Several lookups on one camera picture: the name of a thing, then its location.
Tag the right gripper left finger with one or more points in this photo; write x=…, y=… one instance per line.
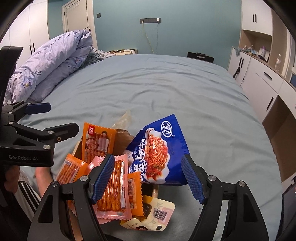
x=99, y=178

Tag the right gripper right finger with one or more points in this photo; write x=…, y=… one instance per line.
x=196, y=178

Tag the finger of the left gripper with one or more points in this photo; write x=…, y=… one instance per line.
x=36, y=108
x=62, y=132

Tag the orange snack packet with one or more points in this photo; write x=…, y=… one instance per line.
x=135, y=194
x=97, y=141
x=71, y=170

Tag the blue noodle snack bag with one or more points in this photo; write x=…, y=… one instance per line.
x=156, y=152

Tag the person's left hand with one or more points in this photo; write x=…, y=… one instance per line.
x=12, y=177

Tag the pink pretzel stick packet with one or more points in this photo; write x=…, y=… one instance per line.
x=115, y=202

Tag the lavender floral duvet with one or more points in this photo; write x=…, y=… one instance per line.
x=50, y=64

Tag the orange snack packet upright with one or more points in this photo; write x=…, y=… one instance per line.
x=97, y=141

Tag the cream barcode snack packet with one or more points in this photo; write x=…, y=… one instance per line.
x=157, y=214

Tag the cardboard box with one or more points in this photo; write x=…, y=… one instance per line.
x=122, y=139

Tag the blue bed sheet mattress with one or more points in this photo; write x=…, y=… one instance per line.
x=221, y=129

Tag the clear plastic wrapper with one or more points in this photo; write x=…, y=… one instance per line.
x=124, y=122

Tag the white wardrobe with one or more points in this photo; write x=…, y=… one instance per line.
x=29, y=30

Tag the white door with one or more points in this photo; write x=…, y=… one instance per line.
x=78, y=15

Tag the white cabinet desk unit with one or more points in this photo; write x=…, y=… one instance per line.
x=263, y=64

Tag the wall power strip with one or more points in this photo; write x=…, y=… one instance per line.
x=150, y=20

